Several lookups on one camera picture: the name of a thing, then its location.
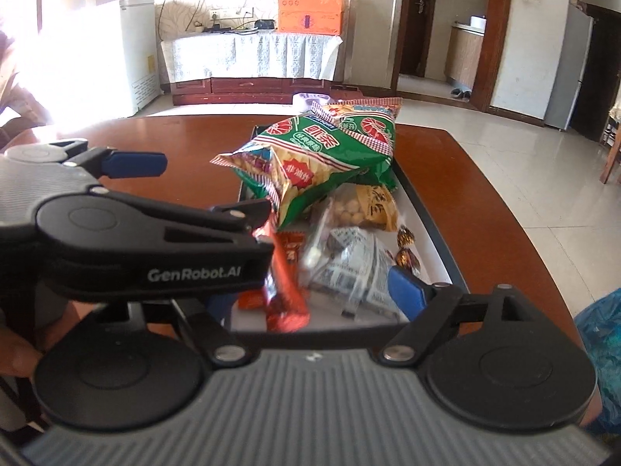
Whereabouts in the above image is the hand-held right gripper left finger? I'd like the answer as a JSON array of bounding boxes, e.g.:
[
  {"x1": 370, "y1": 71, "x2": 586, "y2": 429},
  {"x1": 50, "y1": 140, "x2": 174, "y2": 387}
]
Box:
[{"x1": 104, "y1": 298, "x2": 249, "y2": 365}]

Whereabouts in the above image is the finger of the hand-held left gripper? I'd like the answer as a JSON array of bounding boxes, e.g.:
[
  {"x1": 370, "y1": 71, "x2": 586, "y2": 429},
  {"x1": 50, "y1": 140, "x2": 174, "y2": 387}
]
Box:
[
  {"x1": 136, "y1": 201, "x2": 276, "y2": 259},
  {"x1": 49, "y1": 139, "x2": 168, "y2": 180}
]

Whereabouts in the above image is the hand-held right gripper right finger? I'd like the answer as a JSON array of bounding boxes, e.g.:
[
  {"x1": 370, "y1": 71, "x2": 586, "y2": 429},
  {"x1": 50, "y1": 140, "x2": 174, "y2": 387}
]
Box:
[{"x1": 381, "y1": 266, "x2": 534, "y2": 367}]

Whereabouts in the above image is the orange snack packet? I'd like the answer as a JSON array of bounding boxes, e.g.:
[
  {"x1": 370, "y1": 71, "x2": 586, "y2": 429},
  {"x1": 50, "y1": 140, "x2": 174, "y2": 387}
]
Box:
[{"x1": 237, "y1": 230, "x2": 306, "y2": 312}]

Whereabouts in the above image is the grey printed snack packet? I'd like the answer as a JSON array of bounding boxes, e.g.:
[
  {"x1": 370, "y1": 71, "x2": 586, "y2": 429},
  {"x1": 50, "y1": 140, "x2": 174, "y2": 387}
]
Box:
[{"x1": 298, "y1": 226, "x2": 408, "y2": 323}]

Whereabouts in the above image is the red foil snack packet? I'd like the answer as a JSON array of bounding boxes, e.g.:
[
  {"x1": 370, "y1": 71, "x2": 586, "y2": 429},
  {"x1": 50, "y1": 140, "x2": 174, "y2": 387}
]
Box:
[{"x1": 264, "y1": 230, "x2": 311, "y2": 333}]

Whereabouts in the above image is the grey tray box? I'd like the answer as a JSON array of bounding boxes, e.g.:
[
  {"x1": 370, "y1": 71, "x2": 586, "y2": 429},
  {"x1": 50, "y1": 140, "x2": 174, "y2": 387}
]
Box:
[{"x1": 220, "y1": 123, "x2": 469, "y2": 336}]

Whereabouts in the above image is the green snack packet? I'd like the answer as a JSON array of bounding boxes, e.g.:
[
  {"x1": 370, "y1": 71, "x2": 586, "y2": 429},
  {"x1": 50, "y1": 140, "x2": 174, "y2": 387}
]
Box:
[
  {"x1": 210, "y1": 115, "x2": 372, "y2": 226},
  {"x1": 310, "y1": 98, "x2": 404, "y2": 192}
]

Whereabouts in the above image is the brown and yellow snack packet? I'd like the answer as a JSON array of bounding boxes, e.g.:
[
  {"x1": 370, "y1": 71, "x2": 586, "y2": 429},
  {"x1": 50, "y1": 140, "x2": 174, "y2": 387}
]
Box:
[{"x1": 315, "y1": 182, "x2": 399, "y2": 234}]

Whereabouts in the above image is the person's left hand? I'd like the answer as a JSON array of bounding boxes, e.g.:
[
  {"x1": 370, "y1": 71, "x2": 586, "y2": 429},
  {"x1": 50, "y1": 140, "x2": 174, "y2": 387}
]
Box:
[{"x1": 0, "y1": 327, "x2": 43, "y2": 378}]

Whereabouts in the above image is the white chest freezer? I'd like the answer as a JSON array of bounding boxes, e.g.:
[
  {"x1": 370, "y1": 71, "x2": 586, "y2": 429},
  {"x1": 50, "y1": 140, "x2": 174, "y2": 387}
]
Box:
[{"x1": 53, "y1": 0, "x2": 161, "y2": 118}]

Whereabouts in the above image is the dark wooden TV cabinet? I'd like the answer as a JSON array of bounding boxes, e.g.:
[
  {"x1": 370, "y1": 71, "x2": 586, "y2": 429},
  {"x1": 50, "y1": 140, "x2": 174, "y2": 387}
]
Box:
[{"x1": 171, "y1": 77, "x2": 362, "y2": 106}]

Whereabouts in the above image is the cabinet with lace cloth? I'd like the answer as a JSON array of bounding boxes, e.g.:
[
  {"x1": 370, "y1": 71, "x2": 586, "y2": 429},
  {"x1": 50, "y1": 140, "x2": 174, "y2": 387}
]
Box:
[{"x1": 160, "y1": 31, "x2": 343, "y2": 89}]

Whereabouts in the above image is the white and purple bottle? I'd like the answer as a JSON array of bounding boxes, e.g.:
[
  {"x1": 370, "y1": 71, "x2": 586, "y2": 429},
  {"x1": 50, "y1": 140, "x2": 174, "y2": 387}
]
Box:
[{"x1": 292, "y1": 91, "x2": 331, "y2": 112}]

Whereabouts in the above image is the blue plastic bag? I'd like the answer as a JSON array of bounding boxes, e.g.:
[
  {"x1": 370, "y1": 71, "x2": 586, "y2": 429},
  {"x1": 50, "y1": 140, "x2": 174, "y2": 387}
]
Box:
[{"x1": 572, "y1": 289, "x2": 621, "y2": 452}]

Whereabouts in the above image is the orange cardboard box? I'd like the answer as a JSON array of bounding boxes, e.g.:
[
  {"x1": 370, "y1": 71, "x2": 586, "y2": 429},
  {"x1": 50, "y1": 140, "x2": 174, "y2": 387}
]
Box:
[{"x1": 276, "y1": 0, "x2": 346, "y2": 37}]

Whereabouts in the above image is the wooden kitchen counter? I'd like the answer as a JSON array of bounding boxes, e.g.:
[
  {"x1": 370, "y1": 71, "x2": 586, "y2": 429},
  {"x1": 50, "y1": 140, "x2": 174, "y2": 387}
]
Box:
[{"x1": 446, "y1": 24, "x2": 486, "y2": 89}]

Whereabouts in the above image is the brown wooden door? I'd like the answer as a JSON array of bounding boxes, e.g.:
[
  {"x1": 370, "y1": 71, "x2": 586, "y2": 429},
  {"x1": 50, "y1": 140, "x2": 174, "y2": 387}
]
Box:
[{"x1": 400, "y1": 0, "x2": 434, "y2": 78}]

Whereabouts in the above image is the silver refrigerator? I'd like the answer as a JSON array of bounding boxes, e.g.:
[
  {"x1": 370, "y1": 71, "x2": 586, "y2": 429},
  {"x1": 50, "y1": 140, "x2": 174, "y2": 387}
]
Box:
[{"x1": 543, "y1": 5, "x2": 593, "y2": 132}]

